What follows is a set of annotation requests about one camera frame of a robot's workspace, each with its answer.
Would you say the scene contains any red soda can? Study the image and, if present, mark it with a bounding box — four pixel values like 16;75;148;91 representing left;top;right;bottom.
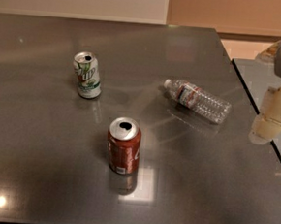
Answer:
108;117;141;175

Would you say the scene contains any clear plastic water bottle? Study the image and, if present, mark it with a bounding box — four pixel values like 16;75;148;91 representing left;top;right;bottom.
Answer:
163;80;232;124

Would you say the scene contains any white green soda can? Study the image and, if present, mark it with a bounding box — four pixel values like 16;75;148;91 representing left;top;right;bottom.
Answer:
74;51;102;99

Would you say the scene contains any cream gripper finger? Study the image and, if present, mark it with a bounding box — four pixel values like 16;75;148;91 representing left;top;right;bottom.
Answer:
256;41;280;63
248;86;281;144

